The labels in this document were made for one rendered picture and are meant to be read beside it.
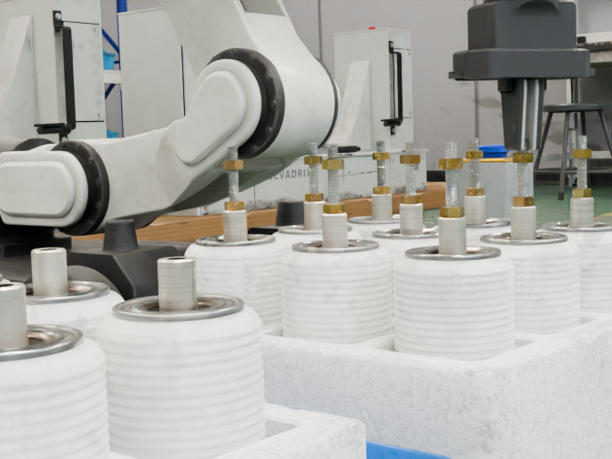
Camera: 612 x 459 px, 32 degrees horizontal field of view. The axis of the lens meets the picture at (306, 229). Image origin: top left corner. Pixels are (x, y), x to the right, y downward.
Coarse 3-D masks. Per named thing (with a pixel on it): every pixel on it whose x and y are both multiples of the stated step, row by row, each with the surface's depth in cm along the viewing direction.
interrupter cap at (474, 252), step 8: (416, 248) 86; (424, 248) 86; (432, 248) 86; (472, 248) 85; (480, 248) 85; (488, 248) 85; (496, 248) 84; (408, 256) 82; (416, 256) 81; (424, 256) 81; (432, 256) 80; (440, 256) 80; (448, 256) 80; (456, 256) 80; (464, 256) 80; (472, 256) 80; (480, 256) 80; (488, 256) 80; (496, 256) 81
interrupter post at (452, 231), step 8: (440, 224) 83; (448, 224) 82; (456, 224) 82; (464, 224) 83; (440, 232) 83; (448, 232) 82; (456, 232) 82; (464, 232) 83; (440, 240) 83; (448, 240) 82; (456, 240) 82; (464, 240) 83; (440, 248) 83; (448, 248) 82; (456, 248) 82; (464, 248) 83
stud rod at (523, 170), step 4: (524, 144) 91; (524, 148) 91; (520, 152) 91; (524, 152) 91; (520, 164) 92; (524, 164) 91; (520, 168) 92; (524, 168) 91; (520, 172) 92; (524, 172) 92; (520, 176) 92; (524, 176) 92; (520, 180) 92; (524, 180) 92; (520, 184) 92; (524, 184) 92; (520, 188) 92; (524, 188) 92; (520, 192) 92; (524, 192) 92; (520, 196) 92; (524, 196) 92
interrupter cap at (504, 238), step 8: (504, 232) 96; (536, 232) 95; (544, 232) 95; (552, 232) 94; (480, 240) 93; (488, 240) 91; (496, 240) 90; (504, 240) 89; (512, 240) 89; (520, 240) 89; (528, 240) 89; (536, 240) 89; (544, 240) 89; (552, 240) 89; (560, 240) 90
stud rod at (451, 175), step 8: (448, 144) 82; (448, 152) 82; (456, 152) 82; (448, 176) 82; (456, 176) 83; (448, 184) 82; (456, 184) 83; (448, 192) 83; (456, 192) 83; (448, 200) 83; (456, 200) 83
